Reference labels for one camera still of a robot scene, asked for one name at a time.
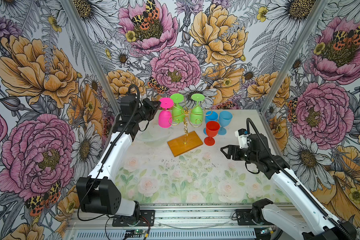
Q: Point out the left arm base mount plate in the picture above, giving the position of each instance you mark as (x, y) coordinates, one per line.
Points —
(146, 218)

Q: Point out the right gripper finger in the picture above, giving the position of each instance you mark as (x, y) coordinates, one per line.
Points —
(231, 154)
(230, 148)

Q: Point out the aluminium front rail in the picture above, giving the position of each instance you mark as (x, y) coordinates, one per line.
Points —
(176, 222)

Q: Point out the left aluminium frame post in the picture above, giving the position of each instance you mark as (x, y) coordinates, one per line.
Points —
(85, 41)

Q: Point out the blue wine glass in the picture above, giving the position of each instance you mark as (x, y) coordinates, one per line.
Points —
(225, 118)
(211, 116)

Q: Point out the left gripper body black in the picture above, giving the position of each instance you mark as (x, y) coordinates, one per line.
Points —
(148, 110)

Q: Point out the gold wire rack wooden base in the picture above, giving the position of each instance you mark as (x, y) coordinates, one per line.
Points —
(189, 140)

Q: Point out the green wine glass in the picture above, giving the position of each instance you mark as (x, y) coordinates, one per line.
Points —
(177, 110)
(197, 114)

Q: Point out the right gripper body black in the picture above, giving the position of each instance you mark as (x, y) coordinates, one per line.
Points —
(248, 155)

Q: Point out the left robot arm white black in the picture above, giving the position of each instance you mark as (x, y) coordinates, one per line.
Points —
(98, 193)

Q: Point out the red wine glass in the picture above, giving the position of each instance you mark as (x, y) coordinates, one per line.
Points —
(212, 129)

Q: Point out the pink wine glass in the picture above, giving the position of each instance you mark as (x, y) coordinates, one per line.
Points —
(165, 116)

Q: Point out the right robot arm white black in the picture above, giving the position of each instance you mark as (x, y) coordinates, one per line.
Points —
(318, 223)

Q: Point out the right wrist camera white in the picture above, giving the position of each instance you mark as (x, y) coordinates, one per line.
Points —
(243, 138)

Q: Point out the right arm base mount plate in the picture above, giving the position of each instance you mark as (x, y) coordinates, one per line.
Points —
(244, 217)

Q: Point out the aluminium frame post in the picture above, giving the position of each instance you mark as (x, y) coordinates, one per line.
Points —
(85, 41)
(308, 27)

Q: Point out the right aluminium frame post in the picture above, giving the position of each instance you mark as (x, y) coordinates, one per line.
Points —
(308, 27)

